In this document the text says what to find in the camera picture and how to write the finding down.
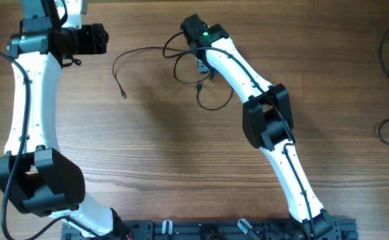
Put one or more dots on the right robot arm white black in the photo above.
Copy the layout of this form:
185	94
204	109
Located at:
267	120

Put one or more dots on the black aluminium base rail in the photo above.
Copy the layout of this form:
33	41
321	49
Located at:
268	229

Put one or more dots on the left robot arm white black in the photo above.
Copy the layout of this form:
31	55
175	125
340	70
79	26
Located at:
34	176

